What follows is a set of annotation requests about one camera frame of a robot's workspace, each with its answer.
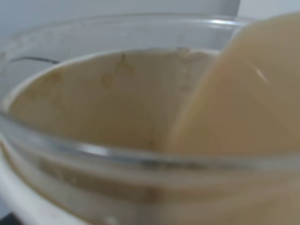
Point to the teal plastic cup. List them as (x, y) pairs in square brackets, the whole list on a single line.
[(248, 102)]

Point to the clear cup with blue sleeve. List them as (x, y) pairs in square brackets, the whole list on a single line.
[(87, 108)]

